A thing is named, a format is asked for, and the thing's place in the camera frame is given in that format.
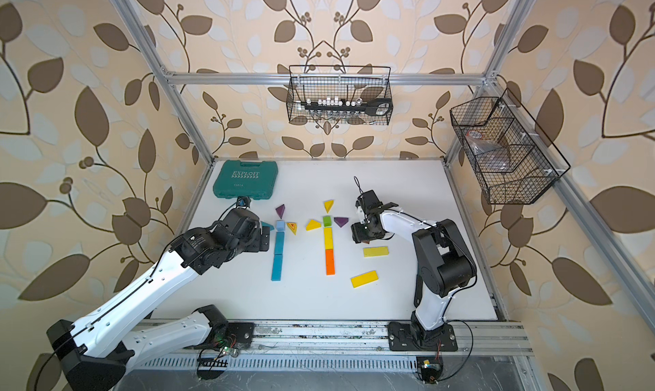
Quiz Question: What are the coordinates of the teal triangle block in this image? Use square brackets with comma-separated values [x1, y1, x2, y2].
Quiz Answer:
[261, 222, 276, 231]

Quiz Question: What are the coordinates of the teal long block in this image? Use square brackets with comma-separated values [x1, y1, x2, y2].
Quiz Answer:
[274, 232, 285, 256]
[271, 254, 283, 281]

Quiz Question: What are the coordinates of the dark purple triangle block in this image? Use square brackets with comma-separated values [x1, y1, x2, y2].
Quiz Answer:
[334, 217, 349, 227]

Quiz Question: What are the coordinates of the yellow small block bottom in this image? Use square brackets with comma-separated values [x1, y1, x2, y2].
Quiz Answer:
[323, 200, 334, 214]

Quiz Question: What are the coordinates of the yellow small block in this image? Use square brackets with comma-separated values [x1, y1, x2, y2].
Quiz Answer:
[305, 219, 322, 232]
[323, 200, 334, 214]

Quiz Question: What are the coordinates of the long yellow block diagonal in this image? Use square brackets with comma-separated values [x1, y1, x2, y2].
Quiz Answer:
[323, 227, 334, 250]

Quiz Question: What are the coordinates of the orange rectangular block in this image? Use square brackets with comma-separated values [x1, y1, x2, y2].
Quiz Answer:
[325, 249, 335, 276]

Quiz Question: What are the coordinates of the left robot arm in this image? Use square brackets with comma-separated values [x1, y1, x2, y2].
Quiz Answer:
[46, 207, 272, 390]

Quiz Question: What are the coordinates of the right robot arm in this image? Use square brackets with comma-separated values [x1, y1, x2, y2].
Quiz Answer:
[351, 190, 478, 343]

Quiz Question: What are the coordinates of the green plastic tool case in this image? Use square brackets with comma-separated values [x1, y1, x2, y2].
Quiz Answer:
[213, 160, 278, 200]

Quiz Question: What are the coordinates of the yellow long block bottom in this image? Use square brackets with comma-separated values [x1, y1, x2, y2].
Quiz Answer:
[351, 271, 379, 289]

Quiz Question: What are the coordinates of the socket bit holder strip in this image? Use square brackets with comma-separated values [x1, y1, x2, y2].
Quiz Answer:
[293, 99, 393, 118]

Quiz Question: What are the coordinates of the clear plastic bag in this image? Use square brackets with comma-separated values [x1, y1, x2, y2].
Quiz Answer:
[465, 131, 511, 173]

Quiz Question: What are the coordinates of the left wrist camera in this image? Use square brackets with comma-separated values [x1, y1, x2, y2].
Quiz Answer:
[235, 196, 252, 208]

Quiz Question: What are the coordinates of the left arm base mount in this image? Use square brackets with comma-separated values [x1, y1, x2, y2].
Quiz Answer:
[187, 305, 255, 350]

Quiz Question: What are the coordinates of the black wire basket back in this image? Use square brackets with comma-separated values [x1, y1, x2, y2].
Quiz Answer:
[286, 64, 393, 127]

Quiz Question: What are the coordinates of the black wire basket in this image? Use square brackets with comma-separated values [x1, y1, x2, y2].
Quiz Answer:
[450, 89, 571, 205]
[286, 64, 393, 127]

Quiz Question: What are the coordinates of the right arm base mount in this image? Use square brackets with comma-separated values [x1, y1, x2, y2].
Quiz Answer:
[387, 314, 458, 352]

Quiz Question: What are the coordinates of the black wire basket right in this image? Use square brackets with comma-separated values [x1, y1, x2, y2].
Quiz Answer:
[450, 89, 571, 205]

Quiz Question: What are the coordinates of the aluminium rail front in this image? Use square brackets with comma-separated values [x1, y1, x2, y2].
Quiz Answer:
[109, 318, 534, 357]

